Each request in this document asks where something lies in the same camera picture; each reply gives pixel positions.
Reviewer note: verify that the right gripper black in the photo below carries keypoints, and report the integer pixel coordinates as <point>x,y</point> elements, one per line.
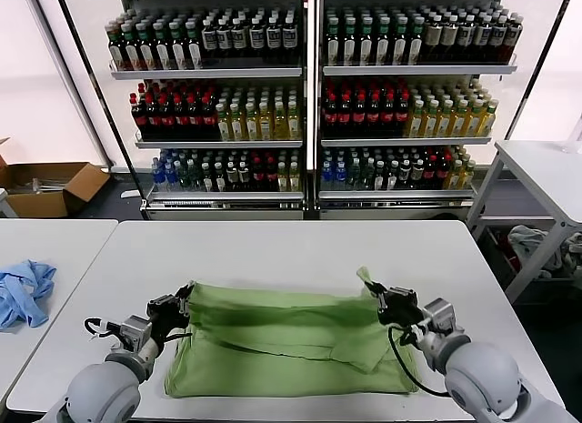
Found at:
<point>402,307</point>

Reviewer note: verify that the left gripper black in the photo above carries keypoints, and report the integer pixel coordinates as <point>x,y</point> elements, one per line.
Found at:
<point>168,316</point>

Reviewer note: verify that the light green polo shirt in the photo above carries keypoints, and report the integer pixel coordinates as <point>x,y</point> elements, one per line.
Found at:
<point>282,350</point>

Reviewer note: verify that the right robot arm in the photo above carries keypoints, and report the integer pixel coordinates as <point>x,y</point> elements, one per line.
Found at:
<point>482,382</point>

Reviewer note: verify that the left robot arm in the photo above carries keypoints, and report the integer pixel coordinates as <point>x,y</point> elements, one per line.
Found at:
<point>104,391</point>

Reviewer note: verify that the white paper scrap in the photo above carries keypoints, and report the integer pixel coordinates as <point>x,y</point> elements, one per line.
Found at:
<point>129,194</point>

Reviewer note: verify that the small dark bottle white cap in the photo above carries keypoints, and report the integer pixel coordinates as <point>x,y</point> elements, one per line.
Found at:
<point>244,177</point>
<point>219,178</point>
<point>404,175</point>
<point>391,176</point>
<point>417,175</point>
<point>207,178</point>
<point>232,177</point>
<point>378,176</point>

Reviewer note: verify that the small green drink bottle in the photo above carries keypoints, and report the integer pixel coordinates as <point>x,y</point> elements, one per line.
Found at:
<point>353,176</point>
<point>182,177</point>

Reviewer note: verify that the small blue drink bottle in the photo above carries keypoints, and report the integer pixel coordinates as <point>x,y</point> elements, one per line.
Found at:
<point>339,175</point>
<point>327,175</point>
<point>169,176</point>
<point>157,176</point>

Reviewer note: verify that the small cola bottle red cap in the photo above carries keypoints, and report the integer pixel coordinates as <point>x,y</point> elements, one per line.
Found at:
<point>270,176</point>
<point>257,176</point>
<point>441,174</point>
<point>429,174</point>

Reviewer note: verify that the small yellow juice bottle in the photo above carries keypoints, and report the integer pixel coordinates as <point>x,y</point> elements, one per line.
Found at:
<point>466,176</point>
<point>453,176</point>
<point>294,178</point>
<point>283,178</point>

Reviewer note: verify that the black storage basket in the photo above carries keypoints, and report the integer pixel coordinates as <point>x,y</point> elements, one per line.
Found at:
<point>523,282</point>

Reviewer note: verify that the grey crumpled cloth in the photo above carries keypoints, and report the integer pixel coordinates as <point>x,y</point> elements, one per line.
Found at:
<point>529,241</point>

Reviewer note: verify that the crumpled light blue garment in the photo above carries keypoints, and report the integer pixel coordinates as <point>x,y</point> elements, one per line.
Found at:
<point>23,291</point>

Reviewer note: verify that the open brown cardboard box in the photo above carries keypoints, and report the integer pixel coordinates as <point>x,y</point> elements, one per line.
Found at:
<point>54,200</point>

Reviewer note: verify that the yellow juice bottle green cap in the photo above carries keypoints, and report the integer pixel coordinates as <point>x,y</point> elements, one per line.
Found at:
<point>295,125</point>
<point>223,125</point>
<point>267,125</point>
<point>475,122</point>
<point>432,122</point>
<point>488,122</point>
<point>447,122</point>
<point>238,125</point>
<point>417,122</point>
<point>461,122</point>
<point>253,125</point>

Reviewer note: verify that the red-capped cola bottle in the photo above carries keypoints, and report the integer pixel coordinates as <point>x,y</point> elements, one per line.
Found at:
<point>374,116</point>
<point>182,118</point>
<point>167,118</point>
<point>345,116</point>
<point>196,118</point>
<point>388,116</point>
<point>359,116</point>
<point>402,116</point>
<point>153,118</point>
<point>331,116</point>
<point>209,118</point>
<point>138,118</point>

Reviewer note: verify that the white packing material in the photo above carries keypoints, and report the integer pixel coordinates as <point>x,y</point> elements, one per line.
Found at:
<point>41,185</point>

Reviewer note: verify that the grey-green crumpled cloth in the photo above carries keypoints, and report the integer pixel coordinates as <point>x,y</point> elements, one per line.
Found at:
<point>574,248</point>

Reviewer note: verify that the white side table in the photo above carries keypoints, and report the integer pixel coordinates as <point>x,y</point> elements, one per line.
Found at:
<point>545,177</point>

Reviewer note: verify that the grey beverage display shelf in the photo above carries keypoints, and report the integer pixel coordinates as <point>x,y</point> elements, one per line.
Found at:
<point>204,73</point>
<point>409,70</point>

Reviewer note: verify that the translucent plastic stand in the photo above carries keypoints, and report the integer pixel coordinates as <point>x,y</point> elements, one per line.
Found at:
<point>573,148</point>

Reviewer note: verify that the black slanted metal pole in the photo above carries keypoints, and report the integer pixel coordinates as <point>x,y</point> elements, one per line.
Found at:
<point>539,61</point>
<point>88,70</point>

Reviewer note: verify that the dark tea bottle white label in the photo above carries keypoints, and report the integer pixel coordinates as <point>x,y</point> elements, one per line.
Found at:
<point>129,50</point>
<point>333,43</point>
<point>349,43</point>
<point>176,50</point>
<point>160,50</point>
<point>192,50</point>
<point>113,50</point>
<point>399,43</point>
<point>416,43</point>
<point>144,50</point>
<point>366,43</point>
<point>383,43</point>

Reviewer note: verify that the dark bottle navy label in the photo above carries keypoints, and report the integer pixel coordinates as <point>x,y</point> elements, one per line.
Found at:
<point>289,37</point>
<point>466,37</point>
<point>273,37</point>
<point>483,37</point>
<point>223,38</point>
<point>256,38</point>
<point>514,37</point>
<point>239,38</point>
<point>208,38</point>
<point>498,37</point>

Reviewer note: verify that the dark bottle beige label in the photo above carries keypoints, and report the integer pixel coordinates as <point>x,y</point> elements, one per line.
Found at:
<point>433,38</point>
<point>450,38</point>

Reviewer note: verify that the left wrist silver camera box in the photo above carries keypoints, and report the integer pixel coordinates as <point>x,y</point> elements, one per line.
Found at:
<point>135,333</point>

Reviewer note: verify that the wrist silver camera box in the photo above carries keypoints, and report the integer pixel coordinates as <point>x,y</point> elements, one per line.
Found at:
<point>135,333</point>
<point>439,315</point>

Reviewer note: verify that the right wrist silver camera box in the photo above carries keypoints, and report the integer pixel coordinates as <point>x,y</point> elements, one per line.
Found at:
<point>439,315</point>

